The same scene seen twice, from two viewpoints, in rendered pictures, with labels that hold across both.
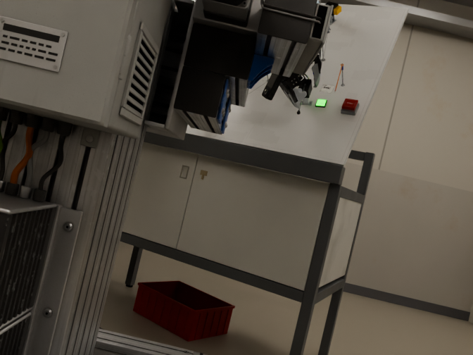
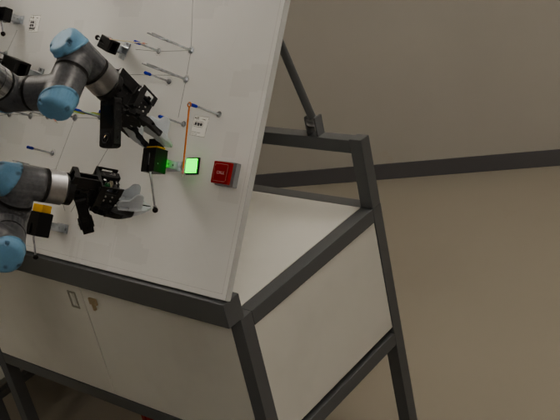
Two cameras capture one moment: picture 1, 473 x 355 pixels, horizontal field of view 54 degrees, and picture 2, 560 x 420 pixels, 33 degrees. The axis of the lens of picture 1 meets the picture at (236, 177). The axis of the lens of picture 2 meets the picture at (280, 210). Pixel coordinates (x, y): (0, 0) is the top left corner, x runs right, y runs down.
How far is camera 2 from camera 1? 162 cm
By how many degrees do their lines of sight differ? 31
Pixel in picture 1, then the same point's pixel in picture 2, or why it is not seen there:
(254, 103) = not seen: hidden behind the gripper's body
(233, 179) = (127, 309)
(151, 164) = (37, 288)
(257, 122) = (121, 222)
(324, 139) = (201, 248)
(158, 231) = (87, 372)
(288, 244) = (222, 392)
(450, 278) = not seen: outside the picture
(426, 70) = not seen: outside the picture
